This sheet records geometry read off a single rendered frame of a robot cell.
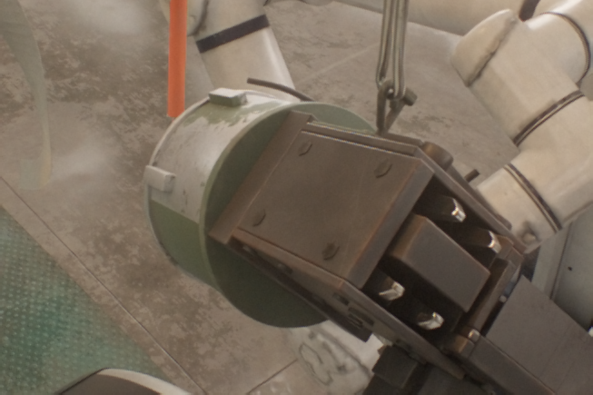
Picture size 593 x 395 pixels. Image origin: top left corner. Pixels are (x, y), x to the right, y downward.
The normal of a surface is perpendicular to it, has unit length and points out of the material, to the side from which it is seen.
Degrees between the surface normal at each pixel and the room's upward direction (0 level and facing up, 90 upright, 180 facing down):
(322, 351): 90
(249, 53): 56
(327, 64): 0
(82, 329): 0
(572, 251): 90
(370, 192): 43
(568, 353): 65
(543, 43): 26
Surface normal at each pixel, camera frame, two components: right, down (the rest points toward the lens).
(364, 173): -0.68, -0.55
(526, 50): 0.18, -0.41
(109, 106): 0.00, -0.77
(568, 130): -0.24, -0.14
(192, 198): -0.85, -0.12
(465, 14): -0.79, 0.24
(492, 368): 0.50, 0.16
